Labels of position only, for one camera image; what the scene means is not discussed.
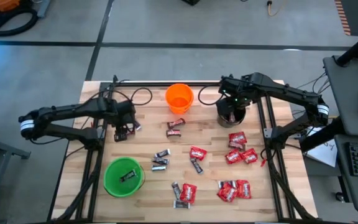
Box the black desk leg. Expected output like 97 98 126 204
299 116 345 153

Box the black aluminium table frame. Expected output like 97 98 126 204
47 74 321 224

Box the black stand pole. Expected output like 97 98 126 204
335 26 358 67

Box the orange pumpkin face bucket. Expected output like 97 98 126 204
165 83 195 115

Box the orange shop vacuum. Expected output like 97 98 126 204
0 0 21 12

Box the red Skittles pack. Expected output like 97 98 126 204
216 182 239 203
224 148 244 165
179 182 198 205
188 145 208 162
240 147 259 165
235 179 252 200
227 131 248 146

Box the yellow extension cable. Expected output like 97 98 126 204
266 0 288 17

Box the green plastic bucket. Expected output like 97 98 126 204
103 156 146 198

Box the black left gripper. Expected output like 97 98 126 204
106 99 137 142

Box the black vacuum hose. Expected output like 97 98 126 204
0 6 39 37

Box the grey metal bar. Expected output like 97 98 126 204
37 0 53 19

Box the white paper sheet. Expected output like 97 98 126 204
304 126 339 169

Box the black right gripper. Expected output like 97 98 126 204
219 74 254 110

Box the black plastic bucket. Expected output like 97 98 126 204
215 95 247 129

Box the grey metal cart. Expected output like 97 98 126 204
0 124 32 218

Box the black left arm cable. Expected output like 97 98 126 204
85 79 154 131

